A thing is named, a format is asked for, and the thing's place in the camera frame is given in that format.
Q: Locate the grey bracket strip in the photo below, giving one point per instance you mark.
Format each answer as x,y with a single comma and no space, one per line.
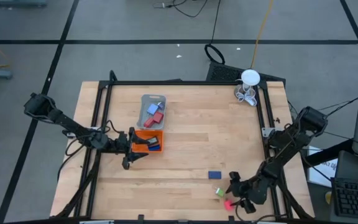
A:
96,222
269,222

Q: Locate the grey plastic bin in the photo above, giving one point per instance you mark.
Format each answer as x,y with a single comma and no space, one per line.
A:
145,101

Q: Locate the green wall charger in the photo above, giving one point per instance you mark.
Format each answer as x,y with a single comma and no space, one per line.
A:
219,192

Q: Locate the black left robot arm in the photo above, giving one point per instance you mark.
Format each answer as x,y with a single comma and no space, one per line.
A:
61,118

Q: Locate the black desk bar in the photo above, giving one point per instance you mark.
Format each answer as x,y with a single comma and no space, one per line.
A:
328,153

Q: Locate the black table edge clamp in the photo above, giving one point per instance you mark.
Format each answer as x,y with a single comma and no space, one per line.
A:
140,217
231,218

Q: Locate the grey metal bar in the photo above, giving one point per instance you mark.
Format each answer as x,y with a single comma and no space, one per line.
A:
20,3

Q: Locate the black keyboard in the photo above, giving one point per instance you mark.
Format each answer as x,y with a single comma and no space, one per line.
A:
356,199

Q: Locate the black mesh mat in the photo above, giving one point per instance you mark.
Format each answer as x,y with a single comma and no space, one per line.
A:
224,73

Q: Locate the white round disc device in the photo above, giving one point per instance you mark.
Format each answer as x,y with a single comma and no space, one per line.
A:
251,77

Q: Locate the light blue wall charger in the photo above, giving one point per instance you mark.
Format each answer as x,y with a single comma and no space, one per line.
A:
152,109

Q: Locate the white paper sheet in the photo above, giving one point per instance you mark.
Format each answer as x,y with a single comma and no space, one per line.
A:
325,172

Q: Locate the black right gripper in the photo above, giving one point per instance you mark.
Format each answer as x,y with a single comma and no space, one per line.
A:
247,191

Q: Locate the navy blue rectangular case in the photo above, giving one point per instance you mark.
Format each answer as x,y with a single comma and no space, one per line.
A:
214,175

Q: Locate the dark grey rectangular case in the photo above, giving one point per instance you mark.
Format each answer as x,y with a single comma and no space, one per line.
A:
153,141

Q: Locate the orange plastic basket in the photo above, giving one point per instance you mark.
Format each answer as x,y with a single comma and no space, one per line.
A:
141,134

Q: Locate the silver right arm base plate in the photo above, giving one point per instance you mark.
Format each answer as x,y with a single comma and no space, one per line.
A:
266,131

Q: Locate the pink wall charger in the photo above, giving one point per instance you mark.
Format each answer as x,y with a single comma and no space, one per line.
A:
228,205

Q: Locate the dark grey desk device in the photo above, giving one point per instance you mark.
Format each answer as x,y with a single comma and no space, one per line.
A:
353,168

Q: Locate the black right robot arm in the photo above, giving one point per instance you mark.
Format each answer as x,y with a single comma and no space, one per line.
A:
291,140

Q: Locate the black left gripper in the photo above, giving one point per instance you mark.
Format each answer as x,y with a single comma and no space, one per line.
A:
124,144

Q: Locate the small yellow object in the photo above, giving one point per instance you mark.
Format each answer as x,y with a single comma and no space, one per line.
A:
327,197

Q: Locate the black aluminium table frame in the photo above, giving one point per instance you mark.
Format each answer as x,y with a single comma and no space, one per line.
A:
182,82

